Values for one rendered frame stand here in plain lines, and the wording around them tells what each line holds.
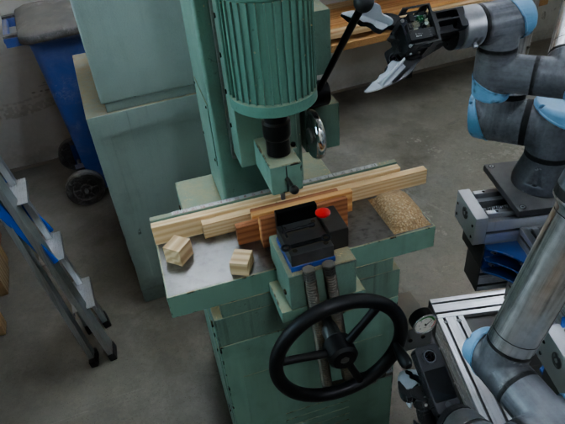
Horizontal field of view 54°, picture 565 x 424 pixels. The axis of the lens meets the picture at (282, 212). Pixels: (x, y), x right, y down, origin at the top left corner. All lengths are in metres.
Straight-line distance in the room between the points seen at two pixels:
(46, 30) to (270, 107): 1.81
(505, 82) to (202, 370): 1.50
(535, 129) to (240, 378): 0.93
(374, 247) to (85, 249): 1.88
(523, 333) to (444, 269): 1.60
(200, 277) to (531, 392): 0.65
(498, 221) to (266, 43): 0.83
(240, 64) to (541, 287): 0.62
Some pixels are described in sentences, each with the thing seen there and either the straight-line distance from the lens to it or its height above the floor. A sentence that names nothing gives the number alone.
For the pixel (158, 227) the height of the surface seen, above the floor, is 0.95.
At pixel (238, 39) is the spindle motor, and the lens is 1.02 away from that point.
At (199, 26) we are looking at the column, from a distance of 1.25.
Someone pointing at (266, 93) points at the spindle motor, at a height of 1.25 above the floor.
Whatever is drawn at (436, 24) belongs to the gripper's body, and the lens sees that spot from 1.04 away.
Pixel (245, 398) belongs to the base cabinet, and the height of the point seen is 0.50.
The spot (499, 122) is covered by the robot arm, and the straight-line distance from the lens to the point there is 1.49.
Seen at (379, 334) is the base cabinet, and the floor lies 0.59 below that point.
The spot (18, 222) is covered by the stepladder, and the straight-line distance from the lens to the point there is 1.87.
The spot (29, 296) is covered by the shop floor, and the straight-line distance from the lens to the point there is 2.72.
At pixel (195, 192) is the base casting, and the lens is 1.60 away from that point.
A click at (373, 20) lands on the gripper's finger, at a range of 1.07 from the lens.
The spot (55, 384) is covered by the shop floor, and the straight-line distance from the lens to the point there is 2.32.
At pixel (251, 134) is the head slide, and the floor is 1.08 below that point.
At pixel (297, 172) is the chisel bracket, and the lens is 1.18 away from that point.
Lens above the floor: 1.69
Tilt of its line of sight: 37 degrees down
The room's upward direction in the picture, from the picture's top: 5 degrees counter-clockwise
